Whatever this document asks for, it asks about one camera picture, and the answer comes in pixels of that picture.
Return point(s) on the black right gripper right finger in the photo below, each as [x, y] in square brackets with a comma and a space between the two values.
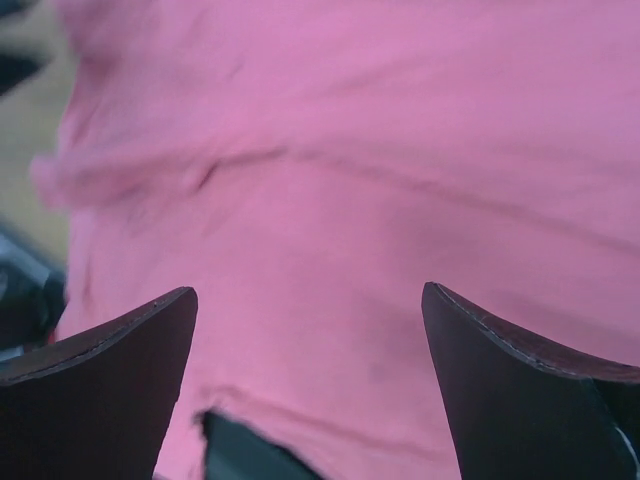
[521, 406]

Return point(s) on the rose red t-shirt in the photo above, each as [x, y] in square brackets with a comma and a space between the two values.
[307, 166]

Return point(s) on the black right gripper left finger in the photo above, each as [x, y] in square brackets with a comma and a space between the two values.
[97, 405]

